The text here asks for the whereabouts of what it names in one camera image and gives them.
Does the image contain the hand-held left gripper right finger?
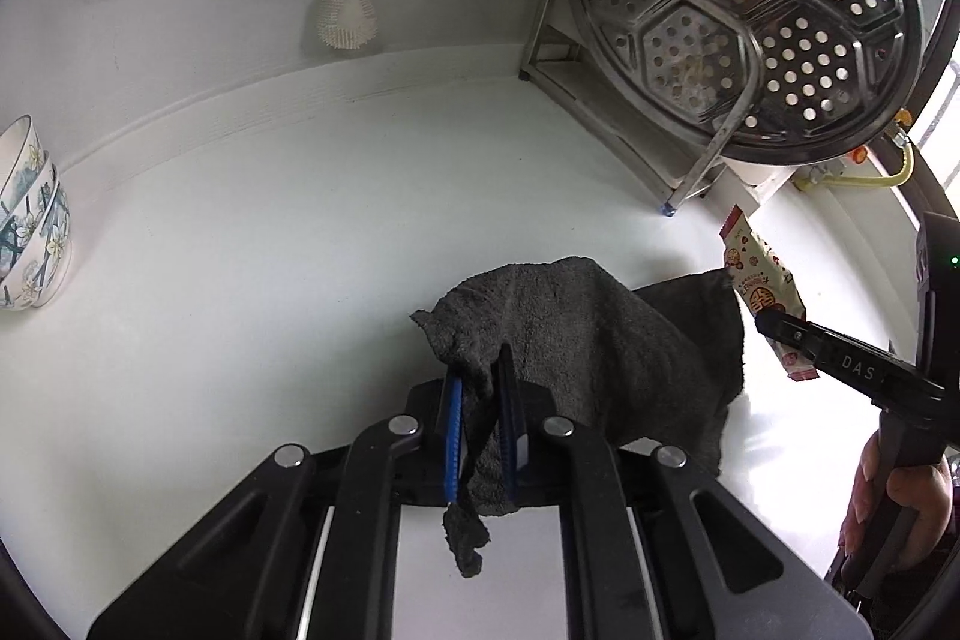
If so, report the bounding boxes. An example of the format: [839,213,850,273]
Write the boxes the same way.
[495,344,875,640]

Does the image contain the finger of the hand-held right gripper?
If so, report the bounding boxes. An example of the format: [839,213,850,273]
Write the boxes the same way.
[756,308,947,406]

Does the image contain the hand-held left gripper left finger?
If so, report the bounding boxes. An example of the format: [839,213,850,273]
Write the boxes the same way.
[86,374,462,640]

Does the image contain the dark grey cloth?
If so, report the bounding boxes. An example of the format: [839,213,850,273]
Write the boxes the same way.
[409,257,747,581]

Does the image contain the red and white snack wrapper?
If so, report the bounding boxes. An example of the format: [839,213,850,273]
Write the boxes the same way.
[720,205,818,382]

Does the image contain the person's right hand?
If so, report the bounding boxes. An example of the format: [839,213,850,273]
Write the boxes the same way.
[840,430,960,573]

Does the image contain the gas valve with orange knob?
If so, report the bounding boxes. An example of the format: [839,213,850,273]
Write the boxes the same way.
[847,111,914,169]

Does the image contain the perforated steel steamer plate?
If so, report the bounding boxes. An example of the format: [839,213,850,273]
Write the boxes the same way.
[574,0,925,165]

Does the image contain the steel dish rack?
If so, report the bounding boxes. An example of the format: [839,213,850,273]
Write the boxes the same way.
[517,0,767,215]

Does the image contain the blue floral ceramic bowl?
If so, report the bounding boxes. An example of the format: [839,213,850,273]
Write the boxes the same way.
[0,179,73,313]
[0,115,44,176]
[0,149,59,221]

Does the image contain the yellow gas hose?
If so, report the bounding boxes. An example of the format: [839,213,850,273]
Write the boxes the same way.
[793,143,917,193]

